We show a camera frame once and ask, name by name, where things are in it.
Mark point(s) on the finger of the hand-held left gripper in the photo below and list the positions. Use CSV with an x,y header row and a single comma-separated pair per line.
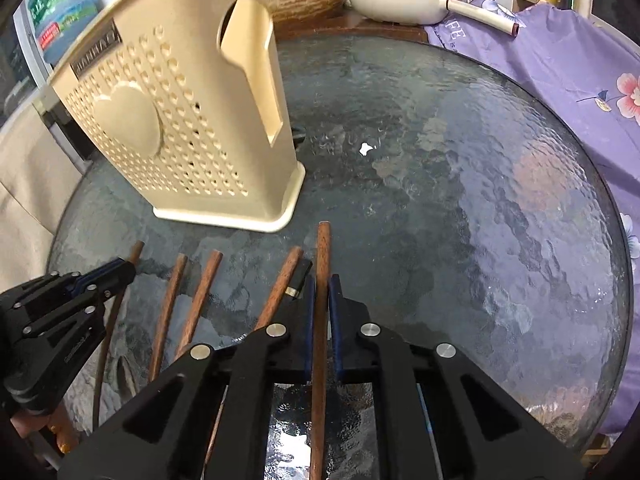
x,y
100,272
65,317

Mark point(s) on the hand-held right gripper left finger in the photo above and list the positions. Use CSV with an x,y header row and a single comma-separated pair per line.
x,y
310,325

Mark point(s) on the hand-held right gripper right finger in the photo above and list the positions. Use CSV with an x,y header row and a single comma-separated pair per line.
x,y
334,330

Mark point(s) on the brown wooden chopstick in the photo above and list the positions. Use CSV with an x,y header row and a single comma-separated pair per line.
x,y
280,285
167,310
200,300
107,340
323,260

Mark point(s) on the beige perforated utensil holder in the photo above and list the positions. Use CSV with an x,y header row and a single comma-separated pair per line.
x,y
150,85

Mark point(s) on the beige cloth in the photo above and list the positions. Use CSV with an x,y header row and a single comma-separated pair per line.
x,y
25,200

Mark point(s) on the white water dispenser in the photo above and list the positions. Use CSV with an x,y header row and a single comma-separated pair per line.
x,y
50,110

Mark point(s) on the blue water jug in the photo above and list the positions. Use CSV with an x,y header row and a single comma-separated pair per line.
x,y
65,5

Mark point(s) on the wooden side table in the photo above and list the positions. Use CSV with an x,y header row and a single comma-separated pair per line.
x,y
350,24

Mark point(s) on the woven basket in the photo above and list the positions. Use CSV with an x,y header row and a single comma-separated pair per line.
x,y
305,0

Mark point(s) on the purple floral cloth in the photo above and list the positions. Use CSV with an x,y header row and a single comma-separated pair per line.
x,y
550,60

